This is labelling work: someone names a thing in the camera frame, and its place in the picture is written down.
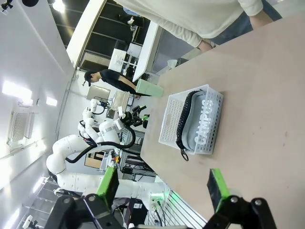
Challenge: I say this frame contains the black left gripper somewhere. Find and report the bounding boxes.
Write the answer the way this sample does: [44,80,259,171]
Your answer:
[122,104,151,129]

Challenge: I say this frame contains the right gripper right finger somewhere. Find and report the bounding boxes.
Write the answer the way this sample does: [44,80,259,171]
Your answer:
[202,168,277,229]

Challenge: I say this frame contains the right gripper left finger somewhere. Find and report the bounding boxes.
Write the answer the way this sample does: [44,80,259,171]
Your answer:
[44,166,120,229]

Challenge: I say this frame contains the person's left forearm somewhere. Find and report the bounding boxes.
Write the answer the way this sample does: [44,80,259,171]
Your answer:
[247,7,275,31]

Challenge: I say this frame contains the white perforated plastic basket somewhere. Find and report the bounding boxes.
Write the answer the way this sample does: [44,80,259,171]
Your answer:
[158,84,224,156]

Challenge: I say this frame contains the person's right hand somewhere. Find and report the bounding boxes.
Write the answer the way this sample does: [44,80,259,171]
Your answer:
[197,37,217,53]

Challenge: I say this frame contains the pale green plastic cup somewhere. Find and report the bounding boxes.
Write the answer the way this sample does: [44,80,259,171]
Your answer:
[135,78,164,97]

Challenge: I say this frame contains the background person in black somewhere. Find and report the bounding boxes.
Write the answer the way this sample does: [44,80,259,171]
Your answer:
[83,69,151,97]

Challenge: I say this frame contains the grey metal cabinet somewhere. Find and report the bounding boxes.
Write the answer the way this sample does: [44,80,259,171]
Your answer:
[86,85,112,101]

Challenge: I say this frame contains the grey Campus pencil case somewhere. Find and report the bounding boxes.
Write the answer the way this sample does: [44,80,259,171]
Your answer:
[175,89,214,162]

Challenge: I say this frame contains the white equipment cart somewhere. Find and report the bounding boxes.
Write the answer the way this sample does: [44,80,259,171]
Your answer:
[108,48,141,75]

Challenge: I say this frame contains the white partition board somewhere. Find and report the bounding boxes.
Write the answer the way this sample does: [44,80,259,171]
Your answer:
[132,21,161,82]

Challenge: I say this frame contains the ceiling air conditioner vent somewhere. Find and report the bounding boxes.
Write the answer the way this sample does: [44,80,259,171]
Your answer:
[6,102,34,146]

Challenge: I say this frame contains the person in beige sweatshirt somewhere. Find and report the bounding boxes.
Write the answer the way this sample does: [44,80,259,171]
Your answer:
[114,0,283,53]

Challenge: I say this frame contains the blue jeans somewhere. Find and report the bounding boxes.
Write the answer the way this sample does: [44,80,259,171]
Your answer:
[209,0,283,46]

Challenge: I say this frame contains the aluminium table frame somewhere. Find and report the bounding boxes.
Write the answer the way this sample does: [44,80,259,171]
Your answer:
[118,130,157,182]

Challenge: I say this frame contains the black arm hose cable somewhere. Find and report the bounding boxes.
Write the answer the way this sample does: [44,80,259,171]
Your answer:
[64,124,137,164]

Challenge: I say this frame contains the black ceiling camera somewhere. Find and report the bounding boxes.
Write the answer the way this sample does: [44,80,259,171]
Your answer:
[0,0,14,12]

